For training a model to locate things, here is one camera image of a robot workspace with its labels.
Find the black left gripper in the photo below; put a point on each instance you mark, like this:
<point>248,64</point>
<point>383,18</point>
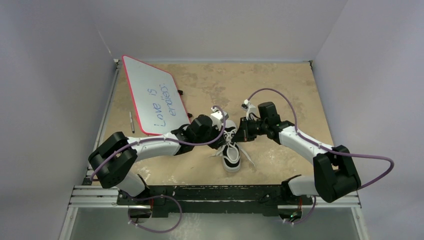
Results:
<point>220,140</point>

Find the black and white sneaker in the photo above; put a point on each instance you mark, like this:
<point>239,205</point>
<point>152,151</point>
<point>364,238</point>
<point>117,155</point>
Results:
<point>231,159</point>

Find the grey marker pen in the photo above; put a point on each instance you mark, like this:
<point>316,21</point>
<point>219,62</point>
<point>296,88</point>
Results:
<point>132,125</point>

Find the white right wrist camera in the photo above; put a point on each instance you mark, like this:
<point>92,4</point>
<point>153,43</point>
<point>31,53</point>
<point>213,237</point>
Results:
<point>250,109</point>

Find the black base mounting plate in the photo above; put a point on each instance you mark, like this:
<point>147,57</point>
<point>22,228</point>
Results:
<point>269,200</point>

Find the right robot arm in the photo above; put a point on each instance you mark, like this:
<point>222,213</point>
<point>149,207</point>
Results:
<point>334,172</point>

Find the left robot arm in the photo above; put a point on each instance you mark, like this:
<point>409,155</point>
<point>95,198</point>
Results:
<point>112,160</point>

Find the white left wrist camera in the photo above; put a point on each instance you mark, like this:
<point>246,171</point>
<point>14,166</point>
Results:
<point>218,118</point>

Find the aluminium frame rail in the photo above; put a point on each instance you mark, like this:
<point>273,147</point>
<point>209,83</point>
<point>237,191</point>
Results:
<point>88,196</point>

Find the white shoelace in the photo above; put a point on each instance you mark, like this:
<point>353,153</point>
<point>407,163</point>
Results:
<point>241,151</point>

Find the pink-framed whiteboard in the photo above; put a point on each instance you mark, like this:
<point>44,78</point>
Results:
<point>158,106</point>

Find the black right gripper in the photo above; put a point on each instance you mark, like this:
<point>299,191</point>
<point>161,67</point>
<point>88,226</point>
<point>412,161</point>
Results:
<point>245,133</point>

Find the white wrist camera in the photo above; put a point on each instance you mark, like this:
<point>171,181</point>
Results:
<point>250,109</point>
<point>218,118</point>

